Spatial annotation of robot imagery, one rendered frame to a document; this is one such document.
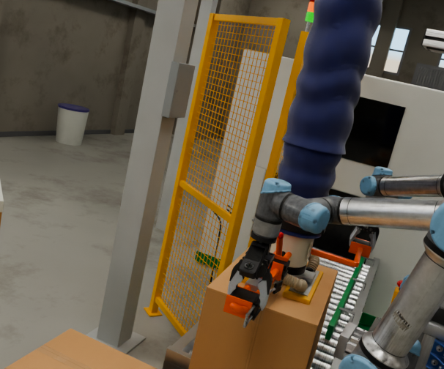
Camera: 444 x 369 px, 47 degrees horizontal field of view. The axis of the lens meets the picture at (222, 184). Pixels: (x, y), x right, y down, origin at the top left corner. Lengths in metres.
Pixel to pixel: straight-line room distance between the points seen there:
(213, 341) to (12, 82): 7.02
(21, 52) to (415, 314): 7.80
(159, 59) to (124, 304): 1.45
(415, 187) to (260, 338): 0.74
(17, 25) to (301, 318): 7.22
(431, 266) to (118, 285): 2.31
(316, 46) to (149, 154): 1.37
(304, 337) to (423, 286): 0.70
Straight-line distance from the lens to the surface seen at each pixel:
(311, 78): 1.83
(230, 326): 1.84
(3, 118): 8.53
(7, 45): 8.34
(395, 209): 1.32
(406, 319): 1.21
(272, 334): 1.81
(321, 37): 1.84
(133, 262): 3.09
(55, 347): 2.34
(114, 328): 3.31
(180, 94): 2.87
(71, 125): 8.62
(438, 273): 1.16
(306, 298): 1.89
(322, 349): 2.81
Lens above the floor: 1.82
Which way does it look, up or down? 13 degrees down
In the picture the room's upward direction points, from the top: 13 degrees clockwise
